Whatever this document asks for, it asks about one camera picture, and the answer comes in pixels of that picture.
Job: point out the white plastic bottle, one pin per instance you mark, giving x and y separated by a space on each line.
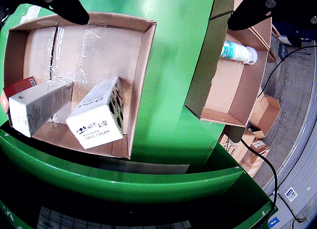
237 52

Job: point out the small open flapped carton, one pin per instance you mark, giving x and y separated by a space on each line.
267 115

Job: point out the red brown product box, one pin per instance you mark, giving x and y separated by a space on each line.
17 87

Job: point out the open brown cardboard box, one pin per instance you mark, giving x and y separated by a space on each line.
223 2
230 85

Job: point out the green metal shelf rack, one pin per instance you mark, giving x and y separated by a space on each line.
123 184

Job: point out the white cow print carton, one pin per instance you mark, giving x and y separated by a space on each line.
96 120

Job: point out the tall plain white carton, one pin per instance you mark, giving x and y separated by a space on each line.
32 107

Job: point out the white printed label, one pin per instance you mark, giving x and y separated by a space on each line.
291 194

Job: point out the shallow cardboard tray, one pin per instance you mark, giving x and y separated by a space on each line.
104 55

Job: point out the blue square sign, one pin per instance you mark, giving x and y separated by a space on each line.
274 222

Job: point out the small black box device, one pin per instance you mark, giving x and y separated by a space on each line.
282 50

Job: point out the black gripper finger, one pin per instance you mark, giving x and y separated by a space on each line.
64 6
260 8

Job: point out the narrow brown board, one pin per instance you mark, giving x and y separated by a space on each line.
275 30

